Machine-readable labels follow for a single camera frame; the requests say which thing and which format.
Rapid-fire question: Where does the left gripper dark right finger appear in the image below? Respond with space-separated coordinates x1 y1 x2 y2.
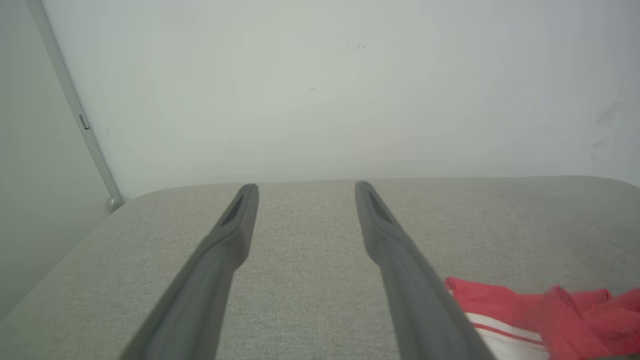
354 180 497 360

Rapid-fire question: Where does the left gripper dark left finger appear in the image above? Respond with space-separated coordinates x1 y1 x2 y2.
120 183 260 360

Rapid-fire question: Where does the red garment with white stripes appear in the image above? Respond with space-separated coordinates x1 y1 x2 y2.
444 276 640 360

